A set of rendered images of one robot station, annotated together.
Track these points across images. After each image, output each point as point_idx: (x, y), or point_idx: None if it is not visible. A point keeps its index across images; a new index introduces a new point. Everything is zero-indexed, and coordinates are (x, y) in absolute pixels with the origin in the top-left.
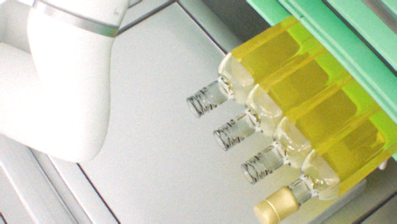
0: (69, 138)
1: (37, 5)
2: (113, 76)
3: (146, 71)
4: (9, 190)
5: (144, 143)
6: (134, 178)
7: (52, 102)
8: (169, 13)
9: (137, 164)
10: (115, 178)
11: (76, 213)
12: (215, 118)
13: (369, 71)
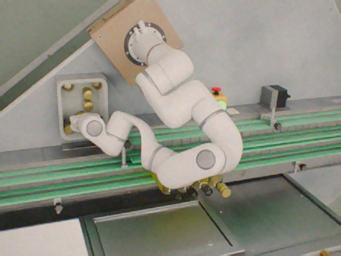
0: (242, 146)
1: (215, 113)
2: (122, 244)
3: (125, 235)
4: None
5: (161, 241)
6: (177, 247)
7: (237, 135)
8: (100, 223)
9: (170, 244)
10: (174, 252)
11: None
12: (159, 222)
13: None
